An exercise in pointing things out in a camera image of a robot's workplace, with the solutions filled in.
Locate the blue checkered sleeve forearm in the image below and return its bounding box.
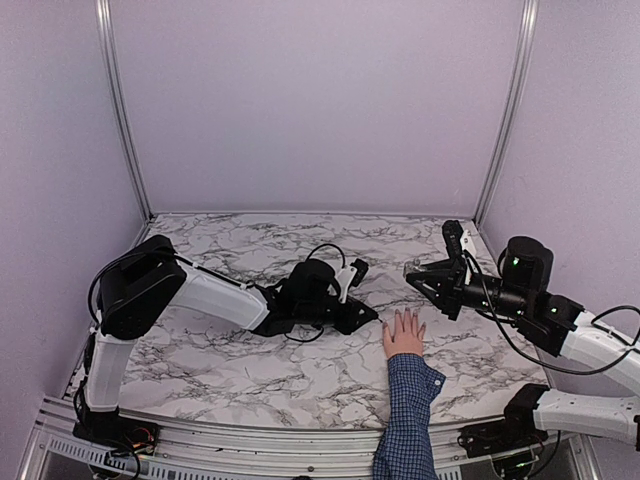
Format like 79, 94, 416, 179
372, 354, 446, 479

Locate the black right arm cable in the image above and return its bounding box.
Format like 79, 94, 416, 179
464, 249, 640, 375

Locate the person's hand with long nails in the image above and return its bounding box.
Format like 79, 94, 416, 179
382, 307, 426, 360

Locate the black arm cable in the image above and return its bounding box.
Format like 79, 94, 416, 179
464, 249, 640, 375
87, 243, 349, 344

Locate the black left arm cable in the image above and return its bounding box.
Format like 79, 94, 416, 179
87, 243, 349, 344

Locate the aluminium front rail frame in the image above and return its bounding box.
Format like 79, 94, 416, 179
18, 397, 602, 479

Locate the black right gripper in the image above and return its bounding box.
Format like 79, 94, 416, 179
407, 258, 531, 321

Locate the right aluminium corner post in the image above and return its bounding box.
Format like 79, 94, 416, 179
473, 0, 540, 231

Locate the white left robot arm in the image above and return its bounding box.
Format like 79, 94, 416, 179
79, 235, 378, 445

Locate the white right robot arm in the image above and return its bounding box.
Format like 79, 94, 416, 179
404, 221, 639, 455

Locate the aluminium corner post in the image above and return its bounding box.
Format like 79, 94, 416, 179
473, 0, 540, 231
95, 0, 154, 223

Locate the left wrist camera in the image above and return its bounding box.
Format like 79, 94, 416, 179
336, 259, 369, 304

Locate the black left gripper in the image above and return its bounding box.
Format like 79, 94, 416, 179
297, 297, 377, 336

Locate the left aluminium corner post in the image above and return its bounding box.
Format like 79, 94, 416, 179
95, 0, 154, 223

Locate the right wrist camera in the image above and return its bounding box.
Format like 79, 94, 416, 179
442, 220, 477, 266

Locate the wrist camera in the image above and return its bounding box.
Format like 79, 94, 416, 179
442, 220, 477, 266
336, 259, 369, 304

